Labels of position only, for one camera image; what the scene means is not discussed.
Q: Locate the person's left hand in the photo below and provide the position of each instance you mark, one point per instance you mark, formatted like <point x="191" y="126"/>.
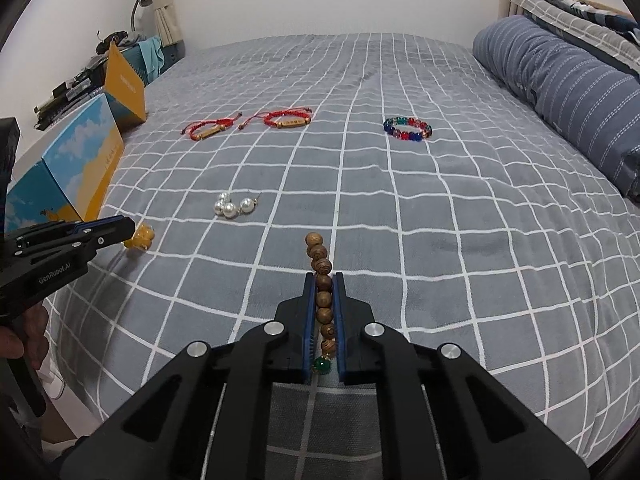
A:
<point x="30" y="332"/>

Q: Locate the grey checked folded quilt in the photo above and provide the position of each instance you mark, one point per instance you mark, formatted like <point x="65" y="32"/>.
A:
<point x="575" y="20"/>

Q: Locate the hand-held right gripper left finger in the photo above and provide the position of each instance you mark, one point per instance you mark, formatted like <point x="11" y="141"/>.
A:
<point x="310" y="325"/>

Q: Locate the grey checked bed sheet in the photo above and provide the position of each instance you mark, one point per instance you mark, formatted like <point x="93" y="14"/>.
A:
<point x="400" y="210"/>

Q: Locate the black desk clutter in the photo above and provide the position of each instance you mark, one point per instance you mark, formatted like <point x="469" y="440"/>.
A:
<point x="70" y="91"/>

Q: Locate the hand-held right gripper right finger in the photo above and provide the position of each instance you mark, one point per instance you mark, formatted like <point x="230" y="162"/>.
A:
<point x="338" y="325"/>

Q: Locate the teal cloth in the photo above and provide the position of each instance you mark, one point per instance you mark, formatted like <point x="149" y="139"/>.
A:
<point x="149" y="55"/>

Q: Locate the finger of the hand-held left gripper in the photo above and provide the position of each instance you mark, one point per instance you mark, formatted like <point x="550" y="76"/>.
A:
<point x="112" y="234"/>
<point x="95" y="224"/>

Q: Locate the white pearl earring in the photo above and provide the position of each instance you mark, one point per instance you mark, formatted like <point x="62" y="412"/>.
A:
<point x="221" y="201"/>
<point x="239" y="207"/>

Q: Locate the blue striped pillow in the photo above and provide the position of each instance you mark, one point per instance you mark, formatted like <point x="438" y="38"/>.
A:
<point x="565" y="95"/>

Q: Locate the sky print gift box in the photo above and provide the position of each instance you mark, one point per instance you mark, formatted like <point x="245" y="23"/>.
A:
<point x="75" y="155"/>

